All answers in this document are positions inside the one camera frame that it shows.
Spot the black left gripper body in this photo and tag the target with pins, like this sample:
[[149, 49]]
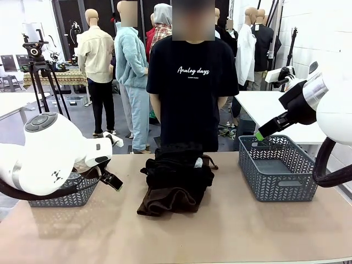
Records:
[[93, 170]]

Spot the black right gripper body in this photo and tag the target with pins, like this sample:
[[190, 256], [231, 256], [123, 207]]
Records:
[[298, 105]]

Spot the black fuzzy garment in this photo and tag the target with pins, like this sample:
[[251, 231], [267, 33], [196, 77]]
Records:
[[176, 156]]

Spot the light grey sweat garment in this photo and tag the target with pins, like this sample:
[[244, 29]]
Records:
[[198, 163]]

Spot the person's right forearm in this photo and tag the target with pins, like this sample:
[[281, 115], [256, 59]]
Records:
[[155, 108]]

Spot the person's left forearm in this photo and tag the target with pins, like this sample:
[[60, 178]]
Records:
[[223, 101]]

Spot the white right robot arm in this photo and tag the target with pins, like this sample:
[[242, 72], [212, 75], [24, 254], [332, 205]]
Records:
[[335, 115]]

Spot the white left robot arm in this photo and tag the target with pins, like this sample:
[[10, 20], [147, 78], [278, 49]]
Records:
[[55, 154]]

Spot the white side table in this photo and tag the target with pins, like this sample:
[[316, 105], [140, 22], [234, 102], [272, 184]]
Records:
[[264, 110]]

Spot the grey plastic lattice basket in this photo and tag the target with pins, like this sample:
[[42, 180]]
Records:
[[68, 198], [275, 189]]

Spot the shoes on floor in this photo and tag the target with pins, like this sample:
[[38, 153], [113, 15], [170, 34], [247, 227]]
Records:
[[226, 132]]

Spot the black light stand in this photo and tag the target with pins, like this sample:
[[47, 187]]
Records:
[[292, 46]]

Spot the mannequin in black shirt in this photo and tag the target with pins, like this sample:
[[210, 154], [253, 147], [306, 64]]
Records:
[[264, 46]]

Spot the person in black t-shirt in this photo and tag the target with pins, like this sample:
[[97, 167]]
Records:
[[192, 96]]

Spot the table with patterned cloth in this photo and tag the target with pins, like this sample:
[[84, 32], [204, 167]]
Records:
[[60, 78]]

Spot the white table with grey legs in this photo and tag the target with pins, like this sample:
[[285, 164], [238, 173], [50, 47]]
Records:
[[13, 103]]

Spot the mannequin in blue fleece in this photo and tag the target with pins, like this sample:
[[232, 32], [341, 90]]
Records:
[[130, 63]]

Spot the mannequin in cream jacket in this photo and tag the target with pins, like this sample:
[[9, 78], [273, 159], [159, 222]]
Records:
[[96, 55]]

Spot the mannequin in white blue shirt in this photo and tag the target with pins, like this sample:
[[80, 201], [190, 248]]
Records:
[[217, 16]]

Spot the grey plastic stool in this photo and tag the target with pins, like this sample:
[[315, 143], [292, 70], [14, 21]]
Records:
[[9, 82]]

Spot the black monitor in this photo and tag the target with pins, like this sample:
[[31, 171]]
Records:
[[6, 63], [22, 61]]

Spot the mannequin in plaid hoodie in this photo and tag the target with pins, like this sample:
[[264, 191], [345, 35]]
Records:
[[160, 30]]

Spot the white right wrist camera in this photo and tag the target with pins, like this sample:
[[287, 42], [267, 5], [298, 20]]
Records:
[[275, 75]]

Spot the black camera tripod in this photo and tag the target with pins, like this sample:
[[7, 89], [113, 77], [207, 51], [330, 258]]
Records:
[[35, 52]]

